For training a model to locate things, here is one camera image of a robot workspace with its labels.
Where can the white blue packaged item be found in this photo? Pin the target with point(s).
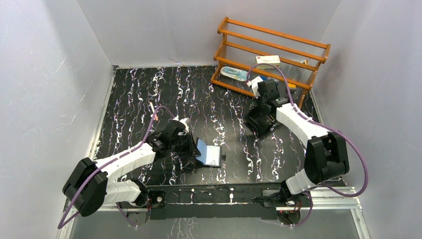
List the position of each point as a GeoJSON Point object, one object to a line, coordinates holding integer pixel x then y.
{"type": "Point", "coordinates": [234, 73]}

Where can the black leather card holder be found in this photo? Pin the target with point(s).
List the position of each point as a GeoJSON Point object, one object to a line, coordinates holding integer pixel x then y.
{"type": "Point", "coordinates": [210, 155]}

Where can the small pen on table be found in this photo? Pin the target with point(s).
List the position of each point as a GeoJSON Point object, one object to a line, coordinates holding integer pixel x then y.
{"type": "Point", "coordinates": [153, 110]}

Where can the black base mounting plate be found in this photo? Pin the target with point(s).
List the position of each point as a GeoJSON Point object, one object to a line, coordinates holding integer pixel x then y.
{"type": "Point", "coordinates": [239, 211]}

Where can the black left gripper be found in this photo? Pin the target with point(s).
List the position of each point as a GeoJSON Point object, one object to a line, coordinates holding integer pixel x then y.
{"type": "Point", "coordinates": [191, 147]}

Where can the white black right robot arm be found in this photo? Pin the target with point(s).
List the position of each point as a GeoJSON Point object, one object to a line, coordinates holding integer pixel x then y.
{"type": "Point", "coordinates": [326, 153]}

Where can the aluminium frame rail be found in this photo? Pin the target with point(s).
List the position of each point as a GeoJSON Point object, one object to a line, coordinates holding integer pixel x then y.
{"type": "Point", "coordinates": [164, 196]}

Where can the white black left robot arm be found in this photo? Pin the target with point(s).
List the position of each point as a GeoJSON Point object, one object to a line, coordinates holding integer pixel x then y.
{"type": "Point", "coordinates": [93, 184]}

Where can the white cardboard box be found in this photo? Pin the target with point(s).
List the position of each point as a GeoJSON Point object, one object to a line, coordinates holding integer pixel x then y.
{"type": "Point", "coordinates": [264, 62]}

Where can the orange wooden shelf rack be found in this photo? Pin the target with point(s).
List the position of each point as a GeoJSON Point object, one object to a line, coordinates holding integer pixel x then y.
{"type": "Point", "coordinates": [249, 48]}

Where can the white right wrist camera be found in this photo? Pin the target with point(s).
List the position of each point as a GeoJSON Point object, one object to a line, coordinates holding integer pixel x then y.
{"type": "Point", "coordinates": [253, 85]}

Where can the black tray with cards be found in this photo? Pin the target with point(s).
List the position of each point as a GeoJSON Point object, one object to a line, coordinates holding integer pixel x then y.
{"type": "Point", "coordinates": [258, 122]}

